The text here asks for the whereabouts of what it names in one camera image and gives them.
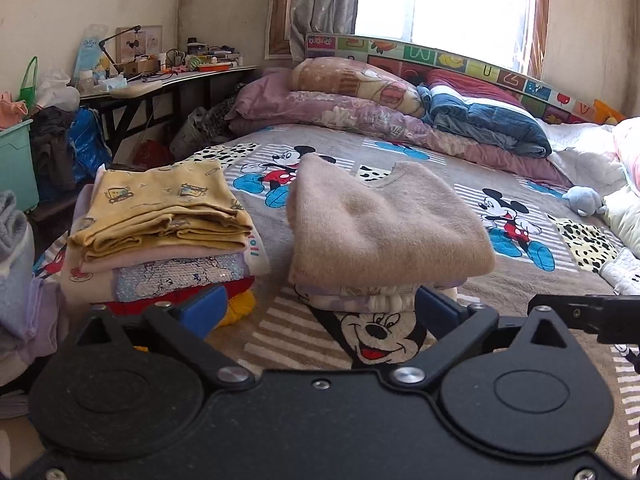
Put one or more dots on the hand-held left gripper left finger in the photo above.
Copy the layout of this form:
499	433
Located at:
205	310

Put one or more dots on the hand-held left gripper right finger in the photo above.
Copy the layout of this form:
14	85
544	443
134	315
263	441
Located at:
440	310

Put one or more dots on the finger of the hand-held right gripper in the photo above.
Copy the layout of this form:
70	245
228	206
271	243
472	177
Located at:
590	310

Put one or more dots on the beige sweater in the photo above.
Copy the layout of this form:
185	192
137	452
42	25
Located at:
380	220

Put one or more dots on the yellow folded sweater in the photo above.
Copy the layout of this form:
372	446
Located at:
240	310

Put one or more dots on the sequin folded garment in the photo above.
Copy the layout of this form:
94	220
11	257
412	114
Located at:
175	277

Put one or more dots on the white quilted garment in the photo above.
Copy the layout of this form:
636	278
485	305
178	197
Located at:
622	272

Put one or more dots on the cream purple folded garment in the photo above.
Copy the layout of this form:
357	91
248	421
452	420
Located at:
380	304

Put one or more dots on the cartoon mouse blanket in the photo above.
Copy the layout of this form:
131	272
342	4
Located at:
525	310

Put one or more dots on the cream pillow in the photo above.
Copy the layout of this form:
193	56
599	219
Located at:
625	215

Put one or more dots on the blue plush toy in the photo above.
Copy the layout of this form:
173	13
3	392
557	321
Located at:
582	200

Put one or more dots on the pale pink folded garment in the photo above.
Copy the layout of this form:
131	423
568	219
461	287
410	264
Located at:
90	280

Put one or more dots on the yellow printed folded garment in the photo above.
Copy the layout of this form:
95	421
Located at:
150	200

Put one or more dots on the white bed sheet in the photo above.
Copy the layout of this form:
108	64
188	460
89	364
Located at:
580	155

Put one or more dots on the lilac garment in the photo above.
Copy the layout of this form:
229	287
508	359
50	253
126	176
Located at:
45	320

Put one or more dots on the red bag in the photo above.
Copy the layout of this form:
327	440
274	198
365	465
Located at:
152	155

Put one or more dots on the coral folded blanket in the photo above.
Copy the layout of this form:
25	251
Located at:
630	150

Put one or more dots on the grey bag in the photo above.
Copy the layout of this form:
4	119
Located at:
200	130

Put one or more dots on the blue folded quilt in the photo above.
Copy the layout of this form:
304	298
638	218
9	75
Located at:
480	120

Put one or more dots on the grey fleece garment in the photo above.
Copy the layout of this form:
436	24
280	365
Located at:
15	260

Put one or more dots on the blue plastic bag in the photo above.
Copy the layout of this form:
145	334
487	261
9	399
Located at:
90	145

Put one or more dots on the dark clothing pile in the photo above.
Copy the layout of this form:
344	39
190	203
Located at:
52	150

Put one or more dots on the maroon blanket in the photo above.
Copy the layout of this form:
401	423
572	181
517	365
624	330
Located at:
465	85

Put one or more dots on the mauve floral quilt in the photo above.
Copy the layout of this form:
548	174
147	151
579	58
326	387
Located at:
325	110

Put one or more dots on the white top desk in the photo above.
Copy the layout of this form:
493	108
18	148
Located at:
140	87

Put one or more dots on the green storage bin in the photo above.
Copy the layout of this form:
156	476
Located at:
17	170

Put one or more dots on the tan cartoon pillow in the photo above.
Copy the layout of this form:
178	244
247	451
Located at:
350	85

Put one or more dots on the tissue box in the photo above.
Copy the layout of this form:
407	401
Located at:
110	84

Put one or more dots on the colourful alphabet foam mat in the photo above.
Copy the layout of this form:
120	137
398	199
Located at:
450	60

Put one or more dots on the desk clutter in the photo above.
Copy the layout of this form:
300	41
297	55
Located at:
205	57

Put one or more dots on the white plastic bag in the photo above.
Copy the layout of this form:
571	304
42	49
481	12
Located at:
57	92

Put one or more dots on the pink cloth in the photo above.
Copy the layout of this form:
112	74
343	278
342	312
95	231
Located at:
12	110

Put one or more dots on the green mesh bag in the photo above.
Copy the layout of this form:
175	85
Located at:
30	85

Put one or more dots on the black desk lamp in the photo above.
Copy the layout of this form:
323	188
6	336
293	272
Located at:
117	37

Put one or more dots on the window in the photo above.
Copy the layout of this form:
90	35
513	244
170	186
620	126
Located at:
450	0

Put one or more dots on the grey curtain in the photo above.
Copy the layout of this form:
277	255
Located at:
325	5

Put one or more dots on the picture frame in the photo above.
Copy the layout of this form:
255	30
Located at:
147	42

